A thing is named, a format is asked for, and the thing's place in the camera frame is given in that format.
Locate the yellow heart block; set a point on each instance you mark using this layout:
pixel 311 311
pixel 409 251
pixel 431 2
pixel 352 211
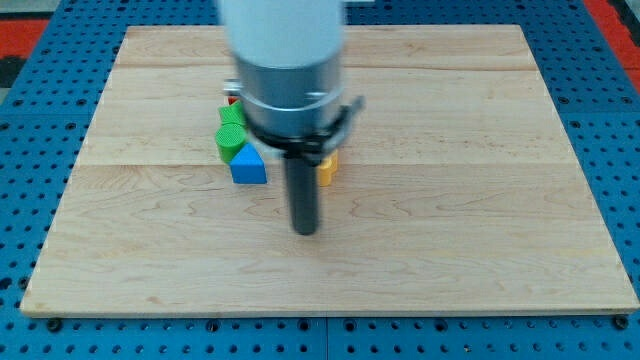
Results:
pixel 327 168

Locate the blue triangle block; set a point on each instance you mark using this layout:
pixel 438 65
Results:
pixel 248 167

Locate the wooden board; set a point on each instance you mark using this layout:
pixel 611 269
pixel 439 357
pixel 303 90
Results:
pixel 457 194

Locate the green star block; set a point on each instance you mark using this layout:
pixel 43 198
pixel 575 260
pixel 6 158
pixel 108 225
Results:
pixel 232 114

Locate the green cylinder block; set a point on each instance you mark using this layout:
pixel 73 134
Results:
pixel 230 139

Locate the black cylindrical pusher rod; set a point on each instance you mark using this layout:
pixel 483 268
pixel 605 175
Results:
pixel 302 193

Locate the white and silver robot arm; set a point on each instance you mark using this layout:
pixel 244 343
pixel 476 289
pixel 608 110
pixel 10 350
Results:
pixel 287 55

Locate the black clamp bracket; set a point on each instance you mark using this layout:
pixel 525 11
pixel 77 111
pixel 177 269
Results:
pixel 330 135

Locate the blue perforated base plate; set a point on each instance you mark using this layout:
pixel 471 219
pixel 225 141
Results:
pixel 48 110

